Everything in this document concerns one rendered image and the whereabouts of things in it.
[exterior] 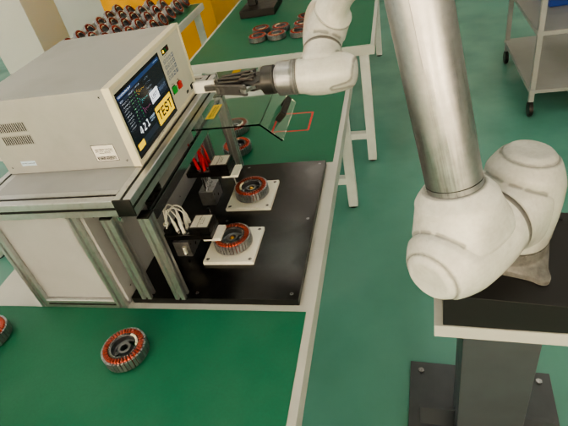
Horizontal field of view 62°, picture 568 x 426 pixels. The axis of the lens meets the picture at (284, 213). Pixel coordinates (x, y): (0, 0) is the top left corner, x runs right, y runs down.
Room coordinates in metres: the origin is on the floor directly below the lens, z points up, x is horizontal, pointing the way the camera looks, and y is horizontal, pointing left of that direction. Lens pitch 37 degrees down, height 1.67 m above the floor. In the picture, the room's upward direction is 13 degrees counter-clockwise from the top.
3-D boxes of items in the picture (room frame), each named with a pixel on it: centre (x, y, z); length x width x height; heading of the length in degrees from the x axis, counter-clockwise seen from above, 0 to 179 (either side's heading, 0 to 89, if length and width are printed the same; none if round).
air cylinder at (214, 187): (1.35, 0.22, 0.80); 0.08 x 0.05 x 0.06; 162
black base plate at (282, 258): (1.20, 0.14, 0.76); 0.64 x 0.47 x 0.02; 162
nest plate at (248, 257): (1.08, 0.16, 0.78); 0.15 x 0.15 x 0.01; 72
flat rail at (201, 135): (1.22, 0.22, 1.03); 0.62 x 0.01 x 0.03; 162
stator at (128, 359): (0.79, 0.46, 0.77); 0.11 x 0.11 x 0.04
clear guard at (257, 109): (1.36, 0.07, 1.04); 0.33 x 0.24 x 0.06; 72
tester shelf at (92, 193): (1.29, 0.43, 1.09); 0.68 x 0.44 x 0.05; 162
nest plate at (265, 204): (1.31, 0.09, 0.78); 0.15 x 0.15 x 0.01; 72
